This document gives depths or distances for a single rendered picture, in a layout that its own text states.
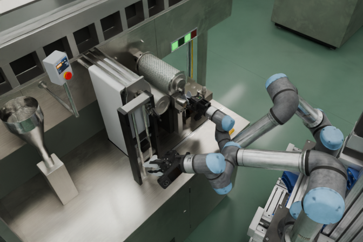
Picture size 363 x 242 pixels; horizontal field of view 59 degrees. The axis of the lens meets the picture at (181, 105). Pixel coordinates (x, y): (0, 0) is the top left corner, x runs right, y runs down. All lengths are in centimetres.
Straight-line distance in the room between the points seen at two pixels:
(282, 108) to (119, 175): 91
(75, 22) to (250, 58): 276
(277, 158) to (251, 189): 152
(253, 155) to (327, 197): 33
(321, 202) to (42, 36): 124
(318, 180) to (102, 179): 110
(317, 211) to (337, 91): 275
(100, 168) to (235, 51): 269
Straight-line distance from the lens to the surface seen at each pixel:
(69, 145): 192
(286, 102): 153
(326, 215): 115
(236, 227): 260
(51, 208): 178
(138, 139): 146
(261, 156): 128
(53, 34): 153
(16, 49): 148
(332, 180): 115
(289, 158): 125
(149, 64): 174
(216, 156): 119
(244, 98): 344
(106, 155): 186
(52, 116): 173
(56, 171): 156
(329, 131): 186
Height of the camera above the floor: 236
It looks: 45 degrees down
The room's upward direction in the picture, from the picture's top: 2 degrees counter-clockwise
